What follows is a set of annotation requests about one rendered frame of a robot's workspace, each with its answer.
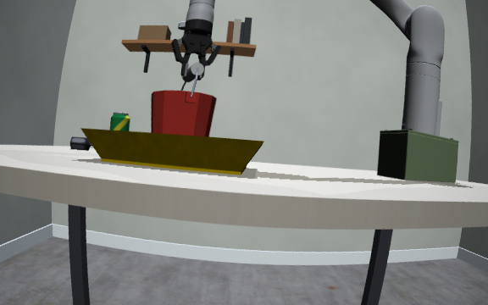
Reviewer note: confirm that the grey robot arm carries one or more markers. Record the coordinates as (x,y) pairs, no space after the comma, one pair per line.
(425,30)

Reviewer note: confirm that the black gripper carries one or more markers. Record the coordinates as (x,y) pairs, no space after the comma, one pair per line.
(196,39)

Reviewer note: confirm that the red pail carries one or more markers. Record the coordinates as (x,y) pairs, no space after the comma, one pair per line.
(178,113)

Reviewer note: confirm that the green drink can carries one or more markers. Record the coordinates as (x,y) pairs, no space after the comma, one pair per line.
(120,121)

